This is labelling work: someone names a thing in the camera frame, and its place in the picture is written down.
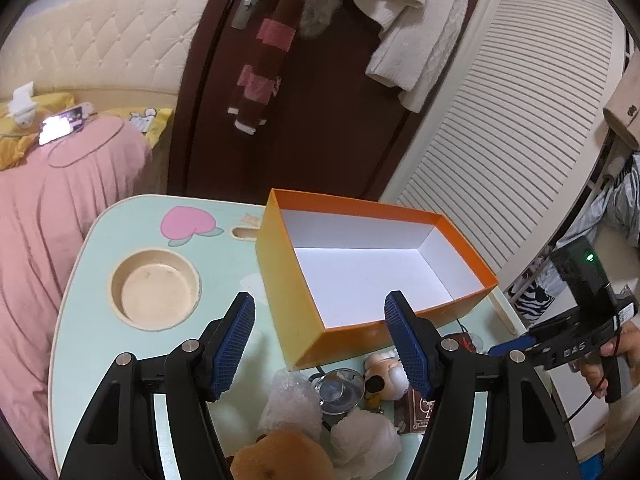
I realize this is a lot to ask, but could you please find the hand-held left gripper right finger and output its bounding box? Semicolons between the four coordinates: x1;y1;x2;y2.
383;290;583;480

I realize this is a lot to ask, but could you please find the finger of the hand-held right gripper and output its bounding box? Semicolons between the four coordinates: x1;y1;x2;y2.
487;332;540;362

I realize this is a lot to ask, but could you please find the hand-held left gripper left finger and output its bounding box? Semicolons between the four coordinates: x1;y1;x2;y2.
59;291;257;480

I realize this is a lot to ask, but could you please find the orange cardboard box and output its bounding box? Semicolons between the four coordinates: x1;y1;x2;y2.
256;188;499;370

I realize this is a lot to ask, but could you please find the light green desktop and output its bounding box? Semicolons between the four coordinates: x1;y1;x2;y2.
50;194;556;480

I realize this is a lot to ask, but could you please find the person's right hand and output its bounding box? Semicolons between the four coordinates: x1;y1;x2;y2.
580;331;640;397

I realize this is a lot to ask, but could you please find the small cream plush figure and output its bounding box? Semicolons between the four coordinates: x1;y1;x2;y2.
362;350;408;401

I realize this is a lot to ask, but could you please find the small red object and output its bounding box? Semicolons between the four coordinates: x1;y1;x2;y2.
442;330;485;356

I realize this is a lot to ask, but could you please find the zebra print fabric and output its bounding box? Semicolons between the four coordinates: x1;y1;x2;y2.
507;260;556;321

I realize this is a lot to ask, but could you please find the small brown card box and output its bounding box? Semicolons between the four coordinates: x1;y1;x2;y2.
395;387;438;433

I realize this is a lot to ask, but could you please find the crumpled clear plastic wrap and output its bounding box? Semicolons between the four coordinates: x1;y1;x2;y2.
257;367;326;437

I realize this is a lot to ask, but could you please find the grey striped clothing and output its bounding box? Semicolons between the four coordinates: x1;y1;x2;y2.
595;152;640;241

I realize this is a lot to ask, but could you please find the crumpled white tissue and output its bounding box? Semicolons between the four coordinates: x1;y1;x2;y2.
330;410;402;468

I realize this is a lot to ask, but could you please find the brown plush toy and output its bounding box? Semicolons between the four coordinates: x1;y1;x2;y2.
230;427;336;480

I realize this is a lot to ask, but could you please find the white louvered wardrobe door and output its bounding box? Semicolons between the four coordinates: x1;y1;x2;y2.
380;0;628;306

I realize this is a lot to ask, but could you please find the beige bag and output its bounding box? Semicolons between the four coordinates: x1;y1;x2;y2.
602;52;640;151

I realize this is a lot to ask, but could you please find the pink blanket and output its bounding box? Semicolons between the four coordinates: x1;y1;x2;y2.
0;115;153;478

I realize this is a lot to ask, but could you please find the dark brown door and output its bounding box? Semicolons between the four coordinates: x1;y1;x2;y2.
167;0;481;206

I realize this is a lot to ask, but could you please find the smartphone with lit screen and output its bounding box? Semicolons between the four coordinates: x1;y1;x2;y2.
39;105;86;146

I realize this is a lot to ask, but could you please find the yellow printed blanket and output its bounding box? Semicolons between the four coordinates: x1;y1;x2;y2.
0;91;173;171

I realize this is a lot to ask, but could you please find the white knit sweater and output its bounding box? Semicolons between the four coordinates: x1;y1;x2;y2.
350;0;493;113

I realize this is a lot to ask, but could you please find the maroon pink striped scarf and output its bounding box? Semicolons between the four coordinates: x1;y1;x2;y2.
227;0;313;136

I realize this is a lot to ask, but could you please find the white tissue holder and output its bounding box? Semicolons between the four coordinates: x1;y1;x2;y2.
7;82;38;128

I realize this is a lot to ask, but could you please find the cream tufted headboard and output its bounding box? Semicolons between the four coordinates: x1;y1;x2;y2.
0;0;216;111

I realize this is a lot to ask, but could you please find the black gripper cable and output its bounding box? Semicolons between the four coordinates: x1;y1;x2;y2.
565;340;621;426

